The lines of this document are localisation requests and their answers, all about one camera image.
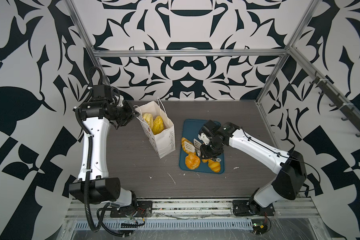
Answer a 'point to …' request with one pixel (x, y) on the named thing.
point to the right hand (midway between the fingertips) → (204, 155)
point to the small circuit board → (259, 226)
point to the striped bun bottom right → (215, 166)
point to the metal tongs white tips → (190, 147)
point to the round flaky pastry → (192, 161)
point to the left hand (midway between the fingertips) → (138, 111)
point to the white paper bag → (163, 142)
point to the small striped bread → (148, 119)
